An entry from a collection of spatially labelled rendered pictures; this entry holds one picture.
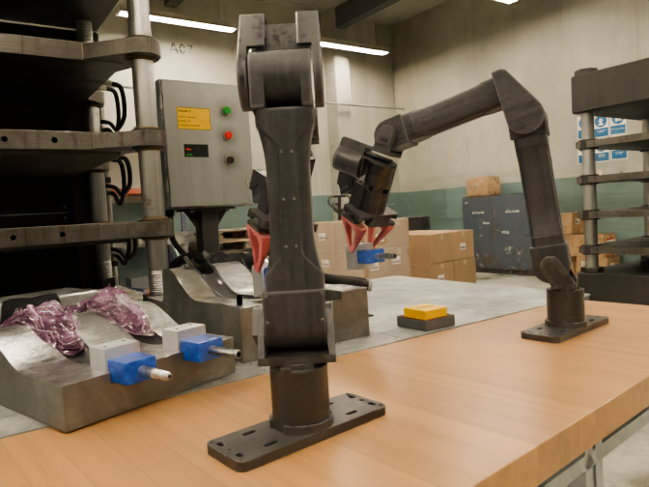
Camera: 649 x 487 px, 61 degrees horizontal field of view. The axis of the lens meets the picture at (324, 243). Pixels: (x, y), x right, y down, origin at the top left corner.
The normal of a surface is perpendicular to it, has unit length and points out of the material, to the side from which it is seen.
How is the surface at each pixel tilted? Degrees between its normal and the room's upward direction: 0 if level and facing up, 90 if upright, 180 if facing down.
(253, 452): 0
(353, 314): 90
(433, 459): 0
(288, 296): 88
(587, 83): 90
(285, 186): 88
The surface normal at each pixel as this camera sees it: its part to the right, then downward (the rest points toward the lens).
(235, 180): 0.57, 0.01
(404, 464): -0.06, -1.00
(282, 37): 0.00, -0.18
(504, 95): -0.43, 0.07
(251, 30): -0.04, -0.59
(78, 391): 0.78, -0.01
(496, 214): -0.80, 0.08
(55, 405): -0.62, 0.08
